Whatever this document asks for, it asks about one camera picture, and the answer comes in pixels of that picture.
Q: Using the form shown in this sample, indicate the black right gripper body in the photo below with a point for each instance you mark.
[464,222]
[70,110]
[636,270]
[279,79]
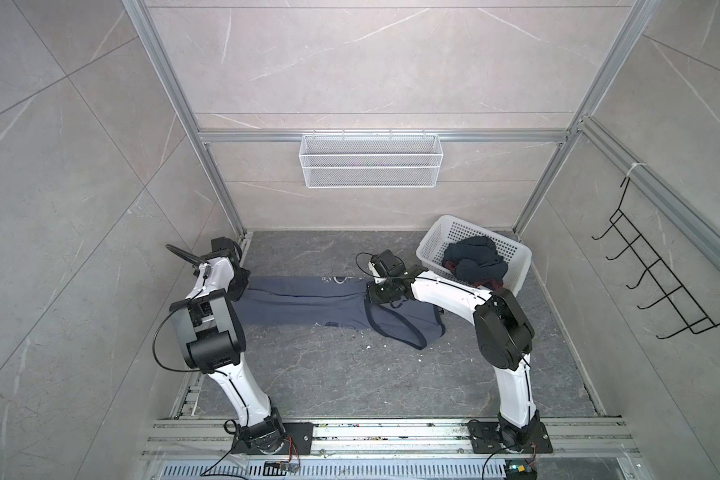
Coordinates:
[381,292]

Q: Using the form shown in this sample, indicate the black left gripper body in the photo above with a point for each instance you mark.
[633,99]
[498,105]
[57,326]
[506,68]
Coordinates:
[236,287]

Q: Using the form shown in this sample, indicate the blue-grey tank top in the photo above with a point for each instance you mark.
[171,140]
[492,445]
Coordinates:
[341,302]

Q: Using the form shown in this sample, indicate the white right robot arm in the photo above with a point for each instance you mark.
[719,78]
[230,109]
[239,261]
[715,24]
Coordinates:
[504,337]

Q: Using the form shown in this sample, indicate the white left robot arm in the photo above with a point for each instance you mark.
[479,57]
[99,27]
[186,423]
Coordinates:
[212,341]

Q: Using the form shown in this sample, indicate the dark navy tank top pile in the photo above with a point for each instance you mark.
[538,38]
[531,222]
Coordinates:
[476,262]

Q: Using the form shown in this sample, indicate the white plastic laundry basket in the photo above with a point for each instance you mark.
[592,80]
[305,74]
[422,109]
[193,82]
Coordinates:
[450,229]

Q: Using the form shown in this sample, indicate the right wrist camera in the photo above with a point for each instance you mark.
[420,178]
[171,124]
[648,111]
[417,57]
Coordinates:
[386,265]

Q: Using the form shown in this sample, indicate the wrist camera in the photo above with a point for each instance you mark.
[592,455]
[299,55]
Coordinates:
[386,265]
[226,247]

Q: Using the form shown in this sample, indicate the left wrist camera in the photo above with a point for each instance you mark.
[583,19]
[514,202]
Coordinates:
[226,247]

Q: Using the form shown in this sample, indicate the white wire mesh wall basket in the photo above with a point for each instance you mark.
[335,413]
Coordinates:
[344,161]

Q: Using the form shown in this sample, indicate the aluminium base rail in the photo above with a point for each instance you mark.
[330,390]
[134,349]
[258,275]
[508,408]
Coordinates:
[401,439]

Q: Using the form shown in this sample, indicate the grey slotted cable duct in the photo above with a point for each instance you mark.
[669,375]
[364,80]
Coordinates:
[340,469]

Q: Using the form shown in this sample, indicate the black wire hook rack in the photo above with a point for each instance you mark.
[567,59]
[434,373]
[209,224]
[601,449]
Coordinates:
[672,291]

